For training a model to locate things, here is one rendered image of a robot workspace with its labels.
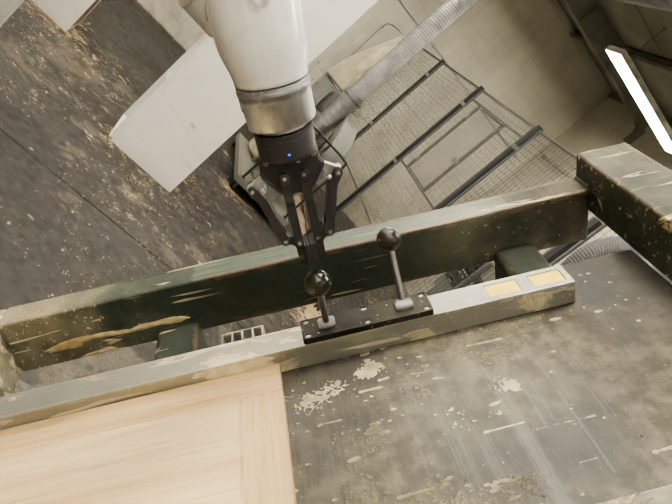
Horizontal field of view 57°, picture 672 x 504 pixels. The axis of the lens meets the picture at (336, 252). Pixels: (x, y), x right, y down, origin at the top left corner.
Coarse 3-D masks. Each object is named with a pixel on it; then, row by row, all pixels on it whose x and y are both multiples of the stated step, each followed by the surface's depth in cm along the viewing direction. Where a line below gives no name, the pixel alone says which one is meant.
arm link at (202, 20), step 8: (184, 0) 78; (192, 0) 77; (200, 0) 77; (184, 8) 80; (192, 8) 78; (200, 8) 77; (192, 16) 80; (200, 16) 78; (200, 24) 80; (208, 24) 78; (208, 32) 80
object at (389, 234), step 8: (384, 232) 92; (392, 232) 92; (376, 240) 93; (384, 240) 92; (392, 240) 91; (400, 240) 92; (384, 248) 92; (392, 248) 92; (392, 256) 93; (392, 264) 93; (400, 280) 93; (400, 288) 93; (400, 296) 93; (400, 304) 92; (408, 304) 92
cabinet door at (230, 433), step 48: (192, 384) 91; (240, 384) 89; (0, 432) 90; (48, 432) 88; (96, 432) 86; (144, 432) 85; (192, 432) 83; (240, 432) 82; (288, 432) 82; (0, 480) 82; (48, 480) 80; (96, 480) 79; (144, 480) 78; (192, 480) 76; (240, 480) 75; (288, 480) 73
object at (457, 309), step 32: (480, 288) 95; (544, 288) 93; (416, 320) 92; (448, 320) 93; (480, 320) 94; (192, 352) 94; (224, 352) 93; (256, 352) 92; (288, 352) 91; (320, 352) 92; (352, 352) 93; (64, 384) 93; (96, 384) 92; (128, 384) 91; (160, 384) 91; (0, 416) 89; (32, 416) 90
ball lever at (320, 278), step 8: (312, 272) 84; (320, 272) 84; (304, 280) 84; (312, 280) 83; (320, 280) 83; (328, 280) 84; (312, 288) 83; (320, 288) 83; (328, 288) 84; (320, 296) 87; (320, 304) 88; (320, 320) 92; (328, 320) 92; (320, 328) 92
